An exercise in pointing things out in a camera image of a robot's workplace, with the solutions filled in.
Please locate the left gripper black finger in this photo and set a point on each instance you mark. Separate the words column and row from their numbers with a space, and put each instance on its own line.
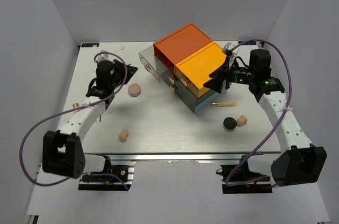
column 108, row 100
column 128, row 73

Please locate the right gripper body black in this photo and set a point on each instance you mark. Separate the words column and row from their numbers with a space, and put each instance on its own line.
column 238, row 75

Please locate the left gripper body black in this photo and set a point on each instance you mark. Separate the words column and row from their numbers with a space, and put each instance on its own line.
column 119, row 74

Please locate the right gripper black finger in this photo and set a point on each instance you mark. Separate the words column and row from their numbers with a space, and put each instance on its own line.
column 220, row 72
column 217, row 84

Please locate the clear drawer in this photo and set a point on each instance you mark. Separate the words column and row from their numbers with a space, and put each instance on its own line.
column 154, row 65

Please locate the black round jar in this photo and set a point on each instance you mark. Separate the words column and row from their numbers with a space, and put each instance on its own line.
column 229, row 124

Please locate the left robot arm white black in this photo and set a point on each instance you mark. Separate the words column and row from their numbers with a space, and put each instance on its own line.
column 62, row 149

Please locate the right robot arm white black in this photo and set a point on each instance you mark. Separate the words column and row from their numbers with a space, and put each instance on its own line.
column 286, row 154

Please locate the teal drawer box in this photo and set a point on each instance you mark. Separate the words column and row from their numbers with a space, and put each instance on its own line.
column 207, row 99

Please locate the yellow drawer box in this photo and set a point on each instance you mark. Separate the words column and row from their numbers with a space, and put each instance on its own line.
column 194, row 70

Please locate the beige tube gold cap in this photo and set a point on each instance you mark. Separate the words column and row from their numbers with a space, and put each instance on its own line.
column 224, row 104

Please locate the peach tube rose cap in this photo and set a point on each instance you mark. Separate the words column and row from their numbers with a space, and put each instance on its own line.
column 75, row 107

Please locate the blue label sticker right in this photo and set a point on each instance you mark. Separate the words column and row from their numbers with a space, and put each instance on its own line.
column 248, row 43

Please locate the blue label sticker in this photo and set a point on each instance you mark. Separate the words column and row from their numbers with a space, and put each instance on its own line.
column 90, row 45
column 248, row 43

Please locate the beige sponge left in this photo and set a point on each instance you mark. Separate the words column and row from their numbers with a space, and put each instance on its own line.
column 123, row 135

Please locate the beige sponge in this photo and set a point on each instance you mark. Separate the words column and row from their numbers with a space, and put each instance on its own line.
column 241, row 121
column 123, row 135

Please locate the blue label sticker left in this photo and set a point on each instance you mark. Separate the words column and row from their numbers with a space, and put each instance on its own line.
column 90, row 45

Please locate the dark grey drawer box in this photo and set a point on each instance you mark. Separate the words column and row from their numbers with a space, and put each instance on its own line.
column 186, row 96

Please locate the beige sponge right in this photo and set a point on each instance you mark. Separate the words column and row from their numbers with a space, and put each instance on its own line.
column 241, row 121

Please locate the dark orange drawer box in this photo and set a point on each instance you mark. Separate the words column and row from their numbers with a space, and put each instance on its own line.
column 179, row 44

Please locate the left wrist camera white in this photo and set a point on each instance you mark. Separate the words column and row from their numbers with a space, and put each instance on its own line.
column 102, row 56

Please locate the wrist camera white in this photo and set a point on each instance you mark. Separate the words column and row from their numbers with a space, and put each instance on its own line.
column 230, row 51
column 102, row 56

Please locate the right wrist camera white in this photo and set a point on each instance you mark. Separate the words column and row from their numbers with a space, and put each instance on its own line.
column 230, row 51

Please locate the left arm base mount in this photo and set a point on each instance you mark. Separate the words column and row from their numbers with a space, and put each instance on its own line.
column 117, row 175

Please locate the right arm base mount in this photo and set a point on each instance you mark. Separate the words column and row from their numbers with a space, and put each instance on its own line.
column 263, row 186

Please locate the aluminium rail lower left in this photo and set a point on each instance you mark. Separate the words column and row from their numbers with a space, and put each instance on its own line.
column 31, row 219

